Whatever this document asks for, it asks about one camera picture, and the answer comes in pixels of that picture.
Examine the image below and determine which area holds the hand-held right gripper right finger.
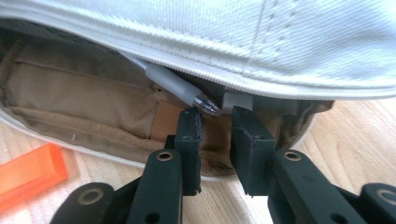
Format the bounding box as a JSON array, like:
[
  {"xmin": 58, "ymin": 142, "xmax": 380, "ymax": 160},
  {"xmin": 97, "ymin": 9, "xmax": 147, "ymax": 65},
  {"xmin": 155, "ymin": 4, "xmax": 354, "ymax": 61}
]
[{"xmin": 230, "ymin": 105, "xmax": 368, "ymax": 224}]

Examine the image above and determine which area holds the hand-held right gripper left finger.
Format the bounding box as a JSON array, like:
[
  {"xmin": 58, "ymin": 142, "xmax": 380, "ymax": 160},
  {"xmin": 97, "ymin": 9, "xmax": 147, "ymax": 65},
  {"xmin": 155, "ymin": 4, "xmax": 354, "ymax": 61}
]
[{"xmin": 127, "ymin": 106, "xmax": 204, "ymax": 224}]

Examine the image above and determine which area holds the silver clear pen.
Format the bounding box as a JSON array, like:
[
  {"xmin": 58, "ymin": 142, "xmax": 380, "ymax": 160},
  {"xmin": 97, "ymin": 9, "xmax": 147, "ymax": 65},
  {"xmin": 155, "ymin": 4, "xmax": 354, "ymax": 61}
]
[{"xmin": 118, "ymin": 50, "xmax": 222, "ymax": 118}]

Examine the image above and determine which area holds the orange highlighter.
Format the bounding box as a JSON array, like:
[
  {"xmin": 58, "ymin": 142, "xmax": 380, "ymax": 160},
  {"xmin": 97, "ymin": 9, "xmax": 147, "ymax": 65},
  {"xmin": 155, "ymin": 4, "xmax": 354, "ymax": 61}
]
[{"xmin": 0, "ymin": 142, "xmax": 78, "ymax": 215}]

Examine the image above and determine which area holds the cream fabric pencil case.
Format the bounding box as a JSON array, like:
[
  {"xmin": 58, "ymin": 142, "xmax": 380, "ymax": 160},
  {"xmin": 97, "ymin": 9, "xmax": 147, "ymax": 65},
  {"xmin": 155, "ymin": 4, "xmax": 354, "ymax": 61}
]
[{"xmin": 0, "ymin": 0, "xmax": 396, "ymax": 183}]

